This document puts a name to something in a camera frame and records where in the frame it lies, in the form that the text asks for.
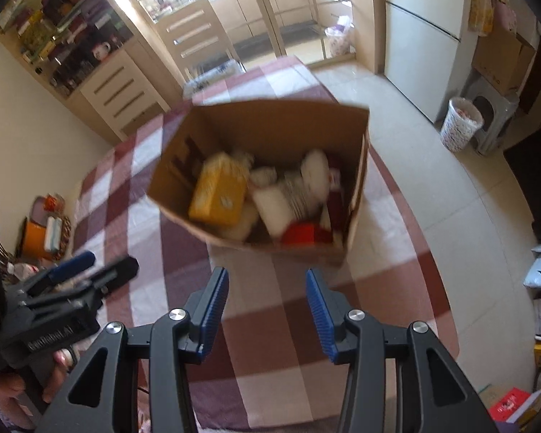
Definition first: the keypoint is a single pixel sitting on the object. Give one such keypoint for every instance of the beige kitchen cabinets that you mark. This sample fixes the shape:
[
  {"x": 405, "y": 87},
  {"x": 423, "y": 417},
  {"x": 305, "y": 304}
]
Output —
[{"x": 270, "y": 4}]

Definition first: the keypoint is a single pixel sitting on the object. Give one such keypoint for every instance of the clear cotton swab box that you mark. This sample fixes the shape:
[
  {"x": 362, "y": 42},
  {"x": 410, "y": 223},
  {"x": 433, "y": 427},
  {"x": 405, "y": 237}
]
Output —
[{"x": 288, "y": 198}]

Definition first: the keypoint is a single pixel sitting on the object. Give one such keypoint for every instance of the brown cardboard box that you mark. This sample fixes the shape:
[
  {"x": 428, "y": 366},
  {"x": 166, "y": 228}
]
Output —
[{"x": 261, "y": 131}]

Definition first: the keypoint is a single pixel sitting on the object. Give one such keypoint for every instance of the red flat gift box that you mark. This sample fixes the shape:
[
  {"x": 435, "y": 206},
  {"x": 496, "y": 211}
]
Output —
[{"x": 514, "y": 403}]

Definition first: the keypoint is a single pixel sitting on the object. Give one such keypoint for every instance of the dark wooden shelf unit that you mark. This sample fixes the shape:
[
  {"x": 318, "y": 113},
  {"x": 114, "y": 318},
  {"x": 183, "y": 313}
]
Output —
[{"x": 532, "y": 180}]

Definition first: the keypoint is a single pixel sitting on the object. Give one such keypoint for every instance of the cream display cabinet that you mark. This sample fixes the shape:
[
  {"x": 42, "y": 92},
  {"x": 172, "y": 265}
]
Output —
[{"x": 112, "y": 94}]

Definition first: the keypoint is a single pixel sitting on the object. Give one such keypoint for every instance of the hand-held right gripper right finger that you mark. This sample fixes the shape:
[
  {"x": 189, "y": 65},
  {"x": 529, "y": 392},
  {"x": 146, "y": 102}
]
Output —
[{"x": 319, "y": 315}]

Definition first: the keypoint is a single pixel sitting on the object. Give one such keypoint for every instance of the floral seat cushion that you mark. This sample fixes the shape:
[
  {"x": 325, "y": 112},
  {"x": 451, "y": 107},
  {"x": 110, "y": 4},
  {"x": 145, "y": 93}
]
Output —
[{"x": 212, "y": 79}]

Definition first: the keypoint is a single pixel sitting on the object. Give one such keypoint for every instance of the floral waste bin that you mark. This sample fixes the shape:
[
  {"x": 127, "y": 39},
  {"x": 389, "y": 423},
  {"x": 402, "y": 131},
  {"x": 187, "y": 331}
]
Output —
[{"x": 340, "y": 40}]

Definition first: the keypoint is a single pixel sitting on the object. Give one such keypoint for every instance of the beaded round trivet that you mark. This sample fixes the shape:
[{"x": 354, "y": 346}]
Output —
[{"x": 66, "y": 234}]

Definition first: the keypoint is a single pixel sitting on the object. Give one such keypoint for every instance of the person's left hand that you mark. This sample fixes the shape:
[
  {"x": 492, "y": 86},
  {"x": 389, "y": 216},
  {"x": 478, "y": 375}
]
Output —
[{"x": 61, "y": 370}]

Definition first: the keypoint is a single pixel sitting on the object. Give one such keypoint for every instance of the checkered tablecloth table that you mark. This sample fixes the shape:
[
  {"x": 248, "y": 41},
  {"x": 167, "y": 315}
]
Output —
[{"x": 297, "y": 324}]

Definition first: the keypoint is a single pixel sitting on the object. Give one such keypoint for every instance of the large cardboard carton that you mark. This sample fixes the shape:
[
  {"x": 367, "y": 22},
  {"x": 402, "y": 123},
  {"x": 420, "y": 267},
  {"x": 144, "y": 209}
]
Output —
[{"x": 500, "y": 63}]

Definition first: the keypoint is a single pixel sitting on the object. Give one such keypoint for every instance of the pink hanging bag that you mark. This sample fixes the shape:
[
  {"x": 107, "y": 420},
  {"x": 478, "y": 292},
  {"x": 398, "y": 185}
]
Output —
[{"x": 505, "y": 16}]

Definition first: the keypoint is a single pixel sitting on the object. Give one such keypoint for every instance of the grey plastic stool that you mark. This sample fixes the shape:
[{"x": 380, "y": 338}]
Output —
[{"x": 496, "y": 121}]

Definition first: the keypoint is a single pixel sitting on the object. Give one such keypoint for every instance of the small yellow box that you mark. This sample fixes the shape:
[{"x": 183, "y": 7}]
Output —
[{"x": 218, "y": 189}]

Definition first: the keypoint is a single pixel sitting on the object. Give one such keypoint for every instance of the pink snack tray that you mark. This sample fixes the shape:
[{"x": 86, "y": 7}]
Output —
[{"x": 45, "y": 207}]

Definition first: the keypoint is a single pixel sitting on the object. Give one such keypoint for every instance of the white mug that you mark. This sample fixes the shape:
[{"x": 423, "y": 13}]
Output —
[{"x": 101, "y": 51}]

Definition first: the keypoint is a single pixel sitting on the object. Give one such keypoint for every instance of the white refrigerator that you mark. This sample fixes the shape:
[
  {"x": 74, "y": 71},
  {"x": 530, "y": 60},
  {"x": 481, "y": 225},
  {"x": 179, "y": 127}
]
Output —
[{"x": 419, "y": 40}]

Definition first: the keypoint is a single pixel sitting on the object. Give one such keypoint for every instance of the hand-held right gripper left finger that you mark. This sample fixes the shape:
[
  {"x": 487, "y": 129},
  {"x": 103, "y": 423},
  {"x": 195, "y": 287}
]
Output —
[{"x": 212, "y": 313}]

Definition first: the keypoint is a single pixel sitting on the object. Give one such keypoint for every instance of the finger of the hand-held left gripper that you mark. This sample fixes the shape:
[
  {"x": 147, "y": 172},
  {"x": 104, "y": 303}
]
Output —
[
  {"x": 117, "y": 275},
  {"x": 72, "y": 266}
]

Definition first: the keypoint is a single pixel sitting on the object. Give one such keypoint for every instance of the orange tray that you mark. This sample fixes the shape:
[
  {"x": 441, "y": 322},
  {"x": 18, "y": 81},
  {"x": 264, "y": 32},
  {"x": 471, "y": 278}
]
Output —
[{"x": 34, "y": 241}]

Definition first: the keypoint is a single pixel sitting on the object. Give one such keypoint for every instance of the yellow hanging bag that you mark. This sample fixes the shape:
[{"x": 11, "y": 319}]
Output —
[{"x": 480, "y": 7}]

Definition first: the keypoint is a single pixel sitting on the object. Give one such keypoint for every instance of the cream slatted chair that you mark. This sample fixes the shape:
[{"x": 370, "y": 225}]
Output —
[{"x": 194, "y": 36}]

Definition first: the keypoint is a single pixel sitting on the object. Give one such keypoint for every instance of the patterned white waste bin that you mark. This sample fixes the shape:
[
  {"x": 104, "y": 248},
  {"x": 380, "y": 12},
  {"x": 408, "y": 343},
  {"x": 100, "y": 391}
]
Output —
[{"x": 460, "y": 128}]

